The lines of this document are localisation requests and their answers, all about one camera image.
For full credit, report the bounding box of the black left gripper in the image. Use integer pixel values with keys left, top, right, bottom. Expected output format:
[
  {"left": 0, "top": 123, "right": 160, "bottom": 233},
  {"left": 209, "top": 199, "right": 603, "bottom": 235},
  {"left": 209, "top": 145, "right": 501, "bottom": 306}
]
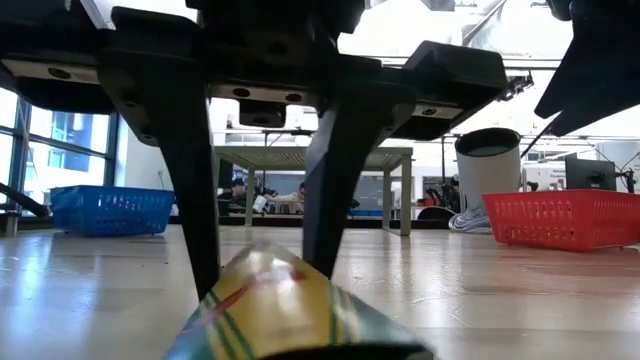
[{"left": 0, "top": 0, "right": 509, "bottom": 301}]

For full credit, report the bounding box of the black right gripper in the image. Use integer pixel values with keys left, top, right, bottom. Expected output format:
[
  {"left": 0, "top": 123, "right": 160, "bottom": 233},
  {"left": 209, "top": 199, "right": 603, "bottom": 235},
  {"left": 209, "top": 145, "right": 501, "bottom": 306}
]
[{"left": 533, "top": 0, "right": 640, "bottom": 138}]

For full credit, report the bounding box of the red plastic basket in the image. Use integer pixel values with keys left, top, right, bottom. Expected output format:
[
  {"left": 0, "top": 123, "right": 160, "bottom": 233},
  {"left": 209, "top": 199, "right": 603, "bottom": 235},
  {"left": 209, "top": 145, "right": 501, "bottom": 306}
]
[{"left": 481, "top": 188, "right": 640, "bottom": 253}]

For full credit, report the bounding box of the blue plastic basket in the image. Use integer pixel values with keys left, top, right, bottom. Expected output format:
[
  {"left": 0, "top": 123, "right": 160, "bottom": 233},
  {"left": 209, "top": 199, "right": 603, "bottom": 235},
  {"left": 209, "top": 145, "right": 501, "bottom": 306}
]
[{"left": 49, "top": 184, "right": 176, "bottom": 238}]

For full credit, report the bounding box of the yellow green crayon box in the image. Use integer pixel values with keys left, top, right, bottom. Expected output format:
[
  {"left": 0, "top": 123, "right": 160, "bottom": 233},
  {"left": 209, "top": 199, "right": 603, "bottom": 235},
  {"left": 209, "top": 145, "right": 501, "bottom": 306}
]
[{"left": 162, "top": 239, "right": 436, "bottom": 360}]

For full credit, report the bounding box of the pale green perforated shelf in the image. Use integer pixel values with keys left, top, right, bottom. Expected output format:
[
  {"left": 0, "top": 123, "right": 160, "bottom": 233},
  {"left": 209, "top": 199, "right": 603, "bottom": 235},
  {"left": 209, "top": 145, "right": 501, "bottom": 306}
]
[{"left": 213, "top": 145, "right": 415, "bottom": 238}]

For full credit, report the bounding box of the person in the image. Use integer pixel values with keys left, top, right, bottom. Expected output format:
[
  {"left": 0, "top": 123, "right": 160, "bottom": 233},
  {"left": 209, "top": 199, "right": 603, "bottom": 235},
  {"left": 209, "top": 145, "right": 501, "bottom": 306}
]
[
  {"left": 263, "top": 180, "right": 307, "bottom": 215},
  {"left": 218, "top": 177, "right": 251, "bottom": 216}
]

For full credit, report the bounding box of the black overhead fixture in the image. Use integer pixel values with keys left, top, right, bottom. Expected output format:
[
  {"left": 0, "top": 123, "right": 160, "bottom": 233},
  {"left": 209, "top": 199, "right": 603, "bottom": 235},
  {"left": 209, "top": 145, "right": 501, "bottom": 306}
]
[{"left": 497, "top": 71, "right": 535, "bottom": 103}]

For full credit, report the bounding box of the black computer monitor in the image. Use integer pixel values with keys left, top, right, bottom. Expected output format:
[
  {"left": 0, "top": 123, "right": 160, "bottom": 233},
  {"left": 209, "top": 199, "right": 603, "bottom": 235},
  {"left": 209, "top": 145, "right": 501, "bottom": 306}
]
[{"left": 564, "top": 157, "right": 618, "bottom": 193}]

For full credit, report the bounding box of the clear plastic bag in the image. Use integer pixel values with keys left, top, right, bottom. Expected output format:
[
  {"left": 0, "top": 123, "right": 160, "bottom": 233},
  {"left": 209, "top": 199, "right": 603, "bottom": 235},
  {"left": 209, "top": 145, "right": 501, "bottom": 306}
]
[{"left": 447, "top": 205, "right": 494, "bottom": 234}]

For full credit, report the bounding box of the blue window frame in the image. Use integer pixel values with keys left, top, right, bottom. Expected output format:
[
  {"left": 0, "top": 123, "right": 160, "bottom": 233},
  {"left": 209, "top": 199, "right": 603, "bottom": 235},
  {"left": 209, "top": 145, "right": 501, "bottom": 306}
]
[{"left": 0, "top": 97, "right": 122, "bottom": 206}]

